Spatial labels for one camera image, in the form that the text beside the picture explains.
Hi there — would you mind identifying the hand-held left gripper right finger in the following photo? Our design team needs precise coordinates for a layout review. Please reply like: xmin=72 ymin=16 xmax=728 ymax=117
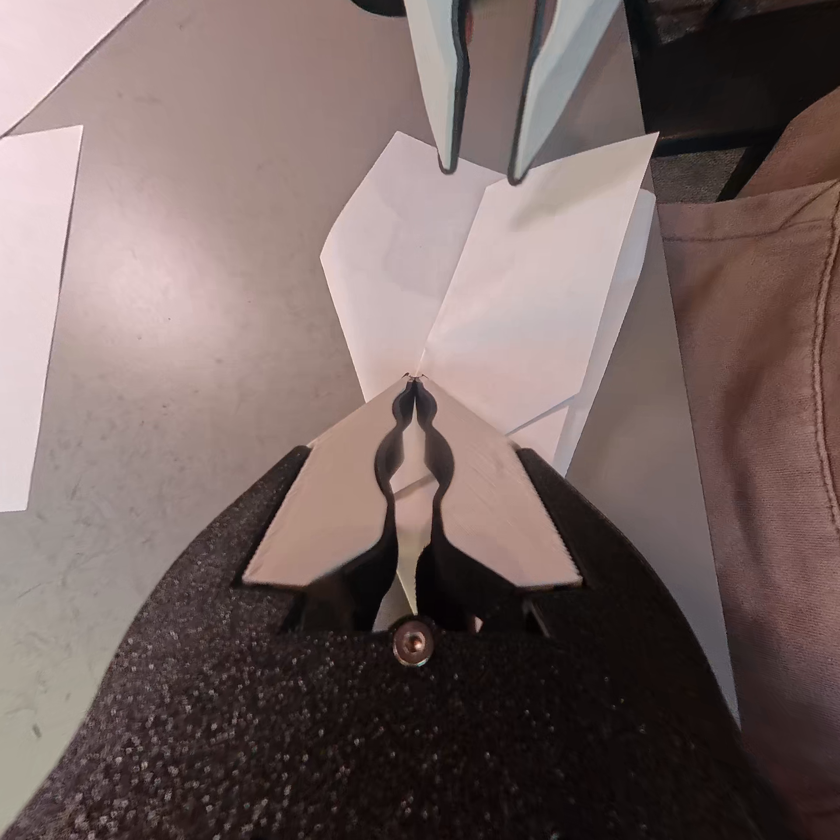
xmin=411 ymin=375 xmax=585 ymax=632

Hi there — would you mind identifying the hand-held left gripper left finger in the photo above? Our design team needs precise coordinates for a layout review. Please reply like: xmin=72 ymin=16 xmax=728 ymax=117
xmin=240 ymin=375 xmax=419 ymax=630

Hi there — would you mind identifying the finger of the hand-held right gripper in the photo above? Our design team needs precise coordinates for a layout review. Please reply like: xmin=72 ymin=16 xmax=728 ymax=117
xmin=506 ymin=0 xmax=622 ymax=186
xmin=402 ymin=0 xmax=473 ymax=177

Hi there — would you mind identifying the white paper sheet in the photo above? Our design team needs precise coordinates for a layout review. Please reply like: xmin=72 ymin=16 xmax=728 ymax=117
xmin=0 ymin=125 xmax=84 ymax=513
xmin=320 ymin=130 xmax=660 ymax=619
xmin=0 ymin=0 xmax=143 ymax=137

